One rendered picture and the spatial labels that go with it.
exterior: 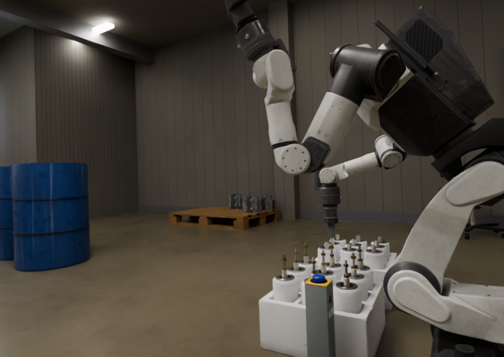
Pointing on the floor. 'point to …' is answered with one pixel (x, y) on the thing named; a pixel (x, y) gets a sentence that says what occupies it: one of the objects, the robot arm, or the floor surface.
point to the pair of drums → (44, 215)
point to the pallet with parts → (241, 208)
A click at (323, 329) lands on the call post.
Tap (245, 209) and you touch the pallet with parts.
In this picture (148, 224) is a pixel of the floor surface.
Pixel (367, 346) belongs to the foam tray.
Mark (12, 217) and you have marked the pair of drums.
